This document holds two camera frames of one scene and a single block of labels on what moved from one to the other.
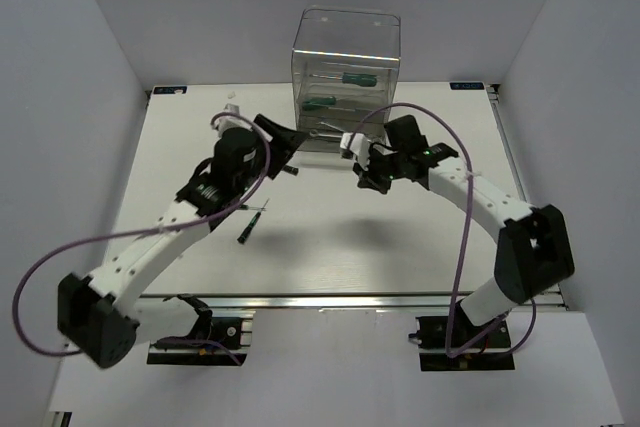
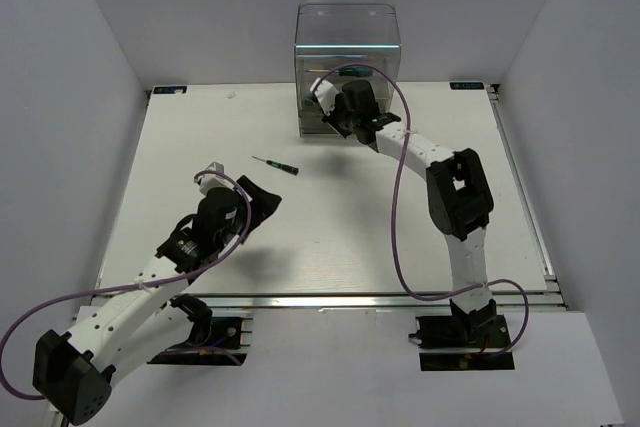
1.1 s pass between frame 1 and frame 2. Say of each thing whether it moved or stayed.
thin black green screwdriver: stayed
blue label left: stayed
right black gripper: moved
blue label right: stayed
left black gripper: moved
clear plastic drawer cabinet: stayed
